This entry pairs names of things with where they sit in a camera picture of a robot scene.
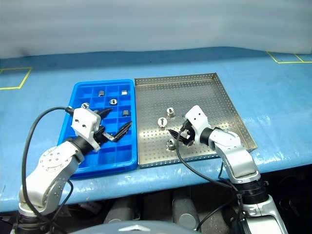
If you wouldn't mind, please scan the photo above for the dark grey rounded shape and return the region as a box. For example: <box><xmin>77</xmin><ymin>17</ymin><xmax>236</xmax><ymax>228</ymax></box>
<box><xmin>172</xmin><ymin>192</ymin><xmax>202</xmax><ymax>231</ymax></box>
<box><xmin>103</xmin><ymin>197</ymin><xmax>137</xmax><ymax>224</ymax></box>

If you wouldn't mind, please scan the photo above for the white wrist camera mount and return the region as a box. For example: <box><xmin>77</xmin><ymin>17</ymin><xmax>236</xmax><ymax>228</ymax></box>
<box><xmin>71</xmin><ymin>108</ymin><xmax>102</xmax><ymax>153</ymax></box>
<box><xmin>184</xmin><ymin>105</ymin><xmax>212</xmax><ymax>146</ymax></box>

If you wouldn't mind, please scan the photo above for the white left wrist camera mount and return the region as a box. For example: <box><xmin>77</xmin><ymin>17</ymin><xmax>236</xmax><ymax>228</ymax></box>
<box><xmin>71</xmin><ymin>108</ymin><xmax>102</xmax><ymax>153</ymax></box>

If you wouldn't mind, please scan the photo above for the blue compartment tray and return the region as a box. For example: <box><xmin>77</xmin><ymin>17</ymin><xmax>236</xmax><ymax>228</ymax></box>
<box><xmin>56</xmin><ymin>79</ymin><xmax>138</xmax><ymax>180</ymax></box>

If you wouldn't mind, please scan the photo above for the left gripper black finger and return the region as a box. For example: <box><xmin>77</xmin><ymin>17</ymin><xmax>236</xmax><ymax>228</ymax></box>
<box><xmin>94</xmin><ymin>108</ymin><xmax>113</xmax><ymax>119</ymax></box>
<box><xmin>103</xmin><ymin>121</ymin><xmax>133</xmax><ymax>143</ymax></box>

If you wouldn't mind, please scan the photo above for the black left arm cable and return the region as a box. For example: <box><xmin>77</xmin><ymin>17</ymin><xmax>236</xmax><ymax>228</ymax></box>
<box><xmin>21</xmin><ymin>106</ymin><xmax>75</xmax><ymax>234</ymax></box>

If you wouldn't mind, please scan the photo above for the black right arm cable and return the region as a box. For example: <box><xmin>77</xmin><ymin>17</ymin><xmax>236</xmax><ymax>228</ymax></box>
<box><xmin>175</xmin><ymin>114</ymin><xmax>246</xmax><ymax>232</ymax></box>

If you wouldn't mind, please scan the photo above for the perforated metal tray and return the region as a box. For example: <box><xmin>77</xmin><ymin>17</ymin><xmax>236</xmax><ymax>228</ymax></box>
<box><xmin>134</xmin><ymin>72</ymin><xmax>258</xmax><ymax>169</ymax></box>

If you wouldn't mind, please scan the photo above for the thin black right arm wire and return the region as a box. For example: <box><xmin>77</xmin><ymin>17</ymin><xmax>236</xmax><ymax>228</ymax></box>
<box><xmin>218</xmin><ymin>160</ymin><xmax>234</xmax><ymax>188</ymax></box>

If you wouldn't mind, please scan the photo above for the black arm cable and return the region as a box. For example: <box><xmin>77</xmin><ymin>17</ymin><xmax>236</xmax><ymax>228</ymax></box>
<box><xmin>21</xmin><ymin>106</ymin><xmax>75</xmax><ymax>234</ymax></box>
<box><xmin>175</xmin><ymin>114</ymin><xmax>246</xmax><ymax>232</ymax></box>

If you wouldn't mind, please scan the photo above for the thin black left arm wire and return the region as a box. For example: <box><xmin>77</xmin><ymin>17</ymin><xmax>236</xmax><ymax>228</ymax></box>
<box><xmin>52</xmin><ymin>179</ymin><xmax>74</xmax><ymax>220</ymax></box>

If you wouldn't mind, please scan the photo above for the blue table cover sheet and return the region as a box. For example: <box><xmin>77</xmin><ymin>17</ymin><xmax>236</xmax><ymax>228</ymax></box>
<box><xmin>0</xmin><ymin>46</ymin><xmax>312</xmax><ymax>213</ymax></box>

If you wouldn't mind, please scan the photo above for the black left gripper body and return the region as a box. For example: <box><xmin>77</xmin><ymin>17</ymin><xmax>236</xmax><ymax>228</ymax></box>
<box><xmin>94</xmin><ymin>125</ymin><xmax>109</xmax><ymax>144</ymax></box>

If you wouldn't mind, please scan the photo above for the thin black arm wire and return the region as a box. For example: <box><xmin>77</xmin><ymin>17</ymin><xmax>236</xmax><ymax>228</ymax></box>
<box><xmin>52</xmin><ymin>179</ymin><xmax>74</xmax><ymax>220</ymax></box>
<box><xmin>218</xmin><ymin>160</ymin><xmax>234</xmax><ymax>188</ymax></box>

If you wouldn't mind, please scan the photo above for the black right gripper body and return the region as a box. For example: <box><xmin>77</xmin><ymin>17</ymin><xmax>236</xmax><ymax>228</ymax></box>
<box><xmin>179</xmin><ymin>123</ymin><xmax>197</xmax><ymax>148</ymax></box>

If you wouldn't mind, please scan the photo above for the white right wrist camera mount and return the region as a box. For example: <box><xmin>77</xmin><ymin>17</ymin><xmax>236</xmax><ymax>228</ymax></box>
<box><xmin>184</xmin><ymin>105</ymin><xmax>212</xmax><ymax>146</ymax></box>

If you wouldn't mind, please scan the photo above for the grey robot torso with emblem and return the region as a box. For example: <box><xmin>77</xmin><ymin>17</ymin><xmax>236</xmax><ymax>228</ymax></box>
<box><xmin>82</xmin><ymin>220</ymin><xmax>203</xmax><ymax>234</ymax></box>

